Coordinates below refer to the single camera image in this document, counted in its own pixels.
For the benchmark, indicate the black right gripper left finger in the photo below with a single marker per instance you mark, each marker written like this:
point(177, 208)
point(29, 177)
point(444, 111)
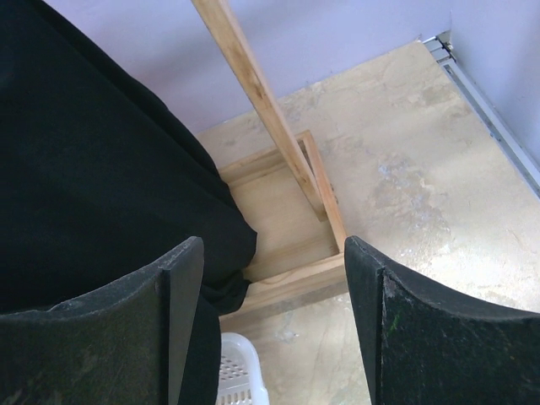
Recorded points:
point(123, 343)

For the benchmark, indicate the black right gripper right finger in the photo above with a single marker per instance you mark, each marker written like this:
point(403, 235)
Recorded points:
point(425, 343)

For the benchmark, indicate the black t shirt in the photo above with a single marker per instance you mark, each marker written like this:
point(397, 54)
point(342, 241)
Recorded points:
point(99, 178)

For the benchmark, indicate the white plastic laundry basket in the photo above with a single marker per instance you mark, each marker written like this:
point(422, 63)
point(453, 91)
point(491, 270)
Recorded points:
point(240, 373)

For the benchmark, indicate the wooden clothes rack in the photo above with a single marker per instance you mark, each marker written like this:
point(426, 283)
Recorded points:
point(283, 191)

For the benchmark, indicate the aluminium table edge rail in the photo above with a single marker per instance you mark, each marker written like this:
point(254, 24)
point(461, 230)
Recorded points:
point(441, 50)

